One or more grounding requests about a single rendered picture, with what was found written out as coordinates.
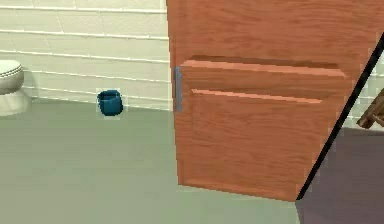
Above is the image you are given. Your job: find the brown wooden furniture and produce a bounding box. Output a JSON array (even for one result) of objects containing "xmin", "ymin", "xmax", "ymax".
[{"xmin": 356, "ymin": 89, "xmax": 384, "ymax": 130}]

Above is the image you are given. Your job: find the blue bin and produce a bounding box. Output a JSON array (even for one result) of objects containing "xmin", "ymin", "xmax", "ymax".
[{"xmin": 96, "ymin": 89, "xmax": 124, "ymax": 117}]

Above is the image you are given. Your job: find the white toilet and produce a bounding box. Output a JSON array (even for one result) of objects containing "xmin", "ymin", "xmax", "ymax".
[{"xmin": 0, "ymin": 59, "xmax": 32, "ymax": 117}]

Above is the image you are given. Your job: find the grey door handle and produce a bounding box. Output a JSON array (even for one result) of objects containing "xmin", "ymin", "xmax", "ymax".
[{"xmin": 173, "ymin": 65, "xmax": 184, "ymax": 113}]

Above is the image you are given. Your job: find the brown wooden room door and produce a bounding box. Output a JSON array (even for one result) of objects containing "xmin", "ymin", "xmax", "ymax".
[{"xmin": 165, "ymin": 0, "xmax": 384, "ymax": 203}]

